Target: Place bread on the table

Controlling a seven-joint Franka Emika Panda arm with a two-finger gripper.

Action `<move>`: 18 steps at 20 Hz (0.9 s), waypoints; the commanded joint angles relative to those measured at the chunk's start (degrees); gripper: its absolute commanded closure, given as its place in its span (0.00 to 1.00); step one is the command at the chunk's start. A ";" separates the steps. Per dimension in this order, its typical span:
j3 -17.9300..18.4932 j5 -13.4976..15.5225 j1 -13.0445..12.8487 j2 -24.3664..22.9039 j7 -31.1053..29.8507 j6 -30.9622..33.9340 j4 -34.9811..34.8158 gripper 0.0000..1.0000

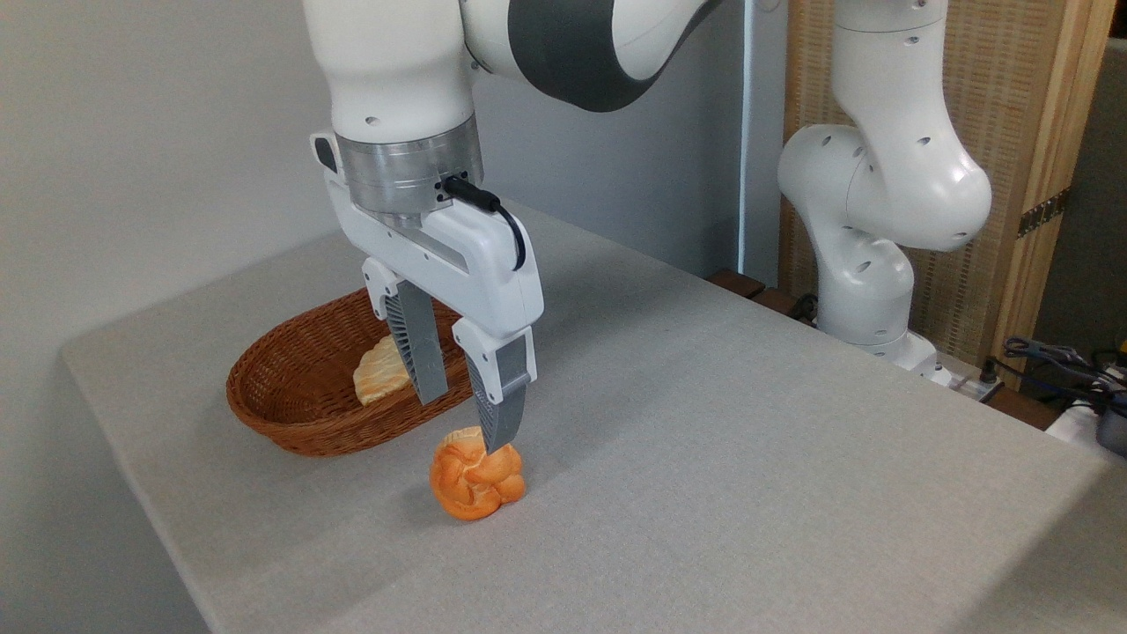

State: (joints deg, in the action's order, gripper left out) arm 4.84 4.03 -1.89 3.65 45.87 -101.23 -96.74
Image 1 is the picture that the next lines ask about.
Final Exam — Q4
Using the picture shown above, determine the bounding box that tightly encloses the pale golden bread roll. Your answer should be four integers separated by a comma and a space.
353, 335, 413, 406

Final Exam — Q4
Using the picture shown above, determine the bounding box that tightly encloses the bundle of black cables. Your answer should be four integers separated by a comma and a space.
980, 335, 1127, 415

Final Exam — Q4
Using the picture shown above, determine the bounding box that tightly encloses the grey device with white base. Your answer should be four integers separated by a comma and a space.
1045, 398, 1127, 466

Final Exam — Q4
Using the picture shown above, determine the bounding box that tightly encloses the dark wooden board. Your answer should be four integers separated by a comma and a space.
707, 269, 821, 328

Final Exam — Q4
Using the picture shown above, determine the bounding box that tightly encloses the metal screen hinge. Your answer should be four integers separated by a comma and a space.
1017, 188, 1072, 239

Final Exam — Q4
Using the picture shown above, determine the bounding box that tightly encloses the wood-framed woven screen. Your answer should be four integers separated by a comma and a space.
780, 0, 1117, 388

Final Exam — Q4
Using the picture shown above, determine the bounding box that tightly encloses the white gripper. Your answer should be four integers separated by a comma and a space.
310, 130, 545, 454

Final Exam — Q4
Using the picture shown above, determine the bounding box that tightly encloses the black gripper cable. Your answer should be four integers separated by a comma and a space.
442, 176, 527, 273

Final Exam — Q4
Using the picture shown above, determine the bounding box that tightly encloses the brown wicker basket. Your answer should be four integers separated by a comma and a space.
226, 286, 481, 457

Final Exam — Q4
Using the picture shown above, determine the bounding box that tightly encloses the orange knotted bread roll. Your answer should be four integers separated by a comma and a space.
430, 426, 527, 521

